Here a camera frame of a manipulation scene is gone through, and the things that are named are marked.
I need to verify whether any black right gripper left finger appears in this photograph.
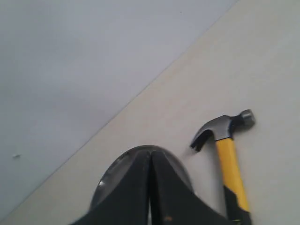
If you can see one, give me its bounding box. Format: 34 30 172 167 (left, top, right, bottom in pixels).
74 151 150 225

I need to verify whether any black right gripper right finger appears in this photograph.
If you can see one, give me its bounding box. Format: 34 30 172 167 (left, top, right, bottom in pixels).
151 151 231 225

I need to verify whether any yellow black claw hammer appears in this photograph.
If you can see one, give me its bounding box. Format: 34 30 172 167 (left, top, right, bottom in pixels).
190 109 255 225

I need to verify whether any round stainless steel plate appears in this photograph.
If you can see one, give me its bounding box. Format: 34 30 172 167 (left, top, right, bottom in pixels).
89 145 194 210

